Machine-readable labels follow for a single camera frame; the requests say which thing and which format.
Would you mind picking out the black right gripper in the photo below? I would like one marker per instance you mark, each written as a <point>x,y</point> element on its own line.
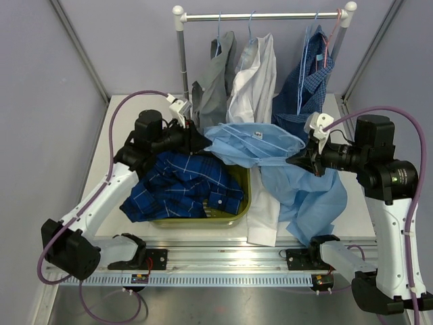
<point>310,159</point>

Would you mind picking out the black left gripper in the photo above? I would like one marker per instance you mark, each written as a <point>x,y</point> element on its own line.
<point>193,141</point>

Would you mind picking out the light blue hanger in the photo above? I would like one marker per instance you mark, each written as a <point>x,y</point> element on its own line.
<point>218,37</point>
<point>302,68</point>
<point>259,140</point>
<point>249,34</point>

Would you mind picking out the light blue shirt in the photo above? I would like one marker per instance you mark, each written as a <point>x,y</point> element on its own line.
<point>309,204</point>

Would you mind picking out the dark blue plaid shirt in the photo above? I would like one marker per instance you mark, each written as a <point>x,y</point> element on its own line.
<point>176,186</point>

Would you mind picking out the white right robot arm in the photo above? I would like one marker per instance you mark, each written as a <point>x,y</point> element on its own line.
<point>394,284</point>

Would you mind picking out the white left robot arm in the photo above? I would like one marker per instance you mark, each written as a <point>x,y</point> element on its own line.
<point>69,243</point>

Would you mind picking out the grey shirt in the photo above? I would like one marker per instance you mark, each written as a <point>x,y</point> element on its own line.
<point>212,89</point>

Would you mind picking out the blue small-check shirt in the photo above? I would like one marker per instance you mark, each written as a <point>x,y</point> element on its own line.
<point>314,90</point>

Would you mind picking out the white shirt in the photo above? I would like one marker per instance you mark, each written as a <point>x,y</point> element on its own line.
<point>251,101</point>

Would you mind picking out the pink hanger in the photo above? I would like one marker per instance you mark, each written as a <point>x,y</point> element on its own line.
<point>329,39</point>

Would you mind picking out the olive green plastic basket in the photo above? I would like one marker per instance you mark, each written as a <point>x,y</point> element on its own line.
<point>222,213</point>

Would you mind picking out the metal clothes rack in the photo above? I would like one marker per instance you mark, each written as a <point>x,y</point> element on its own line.
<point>343,17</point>

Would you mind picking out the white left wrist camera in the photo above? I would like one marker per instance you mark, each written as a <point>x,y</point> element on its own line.
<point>180,109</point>

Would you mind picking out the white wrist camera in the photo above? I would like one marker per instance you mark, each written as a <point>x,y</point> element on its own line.
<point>316,123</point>
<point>180,109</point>

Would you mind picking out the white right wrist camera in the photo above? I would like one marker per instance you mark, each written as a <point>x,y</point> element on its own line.
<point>316,123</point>

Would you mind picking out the white slotted cable duct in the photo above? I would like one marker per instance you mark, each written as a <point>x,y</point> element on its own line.
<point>201,280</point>

